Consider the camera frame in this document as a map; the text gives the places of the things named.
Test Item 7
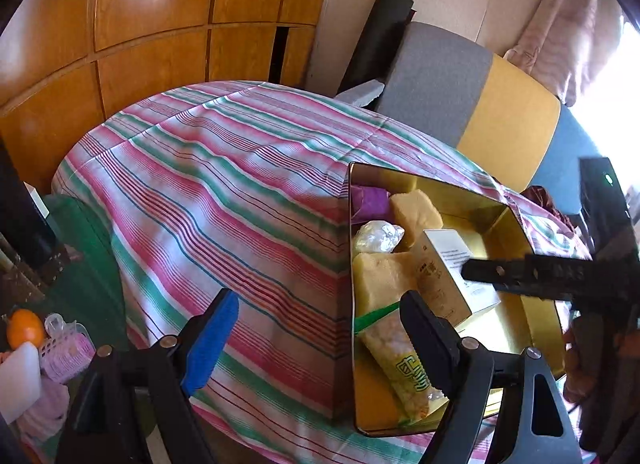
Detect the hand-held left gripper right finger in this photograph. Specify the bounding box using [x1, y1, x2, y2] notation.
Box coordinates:
[399, 290, 583, 464]

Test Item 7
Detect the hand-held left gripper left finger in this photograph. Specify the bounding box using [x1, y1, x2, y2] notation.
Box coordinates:
[54, 288, 240, 464]

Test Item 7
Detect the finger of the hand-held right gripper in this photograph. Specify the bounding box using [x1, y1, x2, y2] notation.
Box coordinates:
[461, 254, 593, 302]

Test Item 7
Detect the yellow green snack packet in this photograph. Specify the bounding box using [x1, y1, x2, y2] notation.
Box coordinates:
[355, 309, 451, 425]

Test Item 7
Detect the gold tin box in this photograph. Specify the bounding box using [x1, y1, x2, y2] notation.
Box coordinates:
[332, 161, 576, 439]

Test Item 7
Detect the white carton box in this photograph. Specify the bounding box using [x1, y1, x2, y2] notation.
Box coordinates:
[416, 228, 502, 330]

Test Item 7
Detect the yellow sponge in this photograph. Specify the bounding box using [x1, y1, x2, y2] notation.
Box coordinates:
[352, 251, 426, 317]
[389, 189, 444, 250]

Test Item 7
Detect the clear plastic-wrapped ball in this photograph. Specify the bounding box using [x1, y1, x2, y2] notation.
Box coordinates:
[352, 220, 406, 255]

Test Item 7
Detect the purple packet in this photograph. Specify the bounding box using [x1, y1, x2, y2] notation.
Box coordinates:
[350, 185, 393, 222]

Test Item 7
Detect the person's right hand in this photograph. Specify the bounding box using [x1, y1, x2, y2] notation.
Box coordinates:
[562, 326, 593, 402]

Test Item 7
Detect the dark red cloth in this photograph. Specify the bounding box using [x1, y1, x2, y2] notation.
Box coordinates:
[520, 185, 581, 235]

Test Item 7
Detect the grey yellow blue chair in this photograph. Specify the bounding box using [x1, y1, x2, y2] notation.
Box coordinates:
[334, 21, 601, 217]

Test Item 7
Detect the pink hair roller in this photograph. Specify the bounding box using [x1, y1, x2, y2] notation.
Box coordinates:
[39, 329, 96, 385]

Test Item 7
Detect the green glass side table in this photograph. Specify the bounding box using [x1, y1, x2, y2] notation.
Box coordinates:
[0, 193, 156, 464]

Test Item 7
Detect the clear plastic hair roller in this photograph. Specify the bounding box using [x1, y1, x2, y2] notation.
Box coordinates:
[44, 313, 76, 337]

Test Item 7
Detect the striped tablecloth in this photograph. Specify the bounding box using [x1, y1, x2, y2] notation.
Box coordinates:
[50, 80, 596, 464]

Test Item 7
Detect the pink patterned curtain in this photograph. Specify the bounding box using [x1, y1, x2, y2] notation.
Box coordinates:
[502, 0, 626, 107]

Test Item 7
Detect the pale pink cloth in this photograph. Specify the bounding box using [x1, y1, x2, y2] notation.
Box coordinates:
[17, 376, 71, 440]

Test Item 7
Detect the orange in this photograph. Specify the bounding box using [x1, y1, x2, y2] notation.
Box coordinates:
[6, 309, 46, 350]

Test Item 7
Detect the white plastic case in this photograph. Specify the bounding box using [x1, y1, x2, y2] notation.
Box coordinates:
[0, 341, 43, 425]

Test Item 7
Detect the black cylinder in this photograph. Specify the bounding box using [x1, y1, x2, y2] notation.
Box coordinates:
[0, 136, 63, 285]

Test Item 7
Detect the black rolled mat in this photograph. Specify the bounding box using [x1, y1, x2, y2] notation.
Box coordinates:
[337, 0, 416, 95]

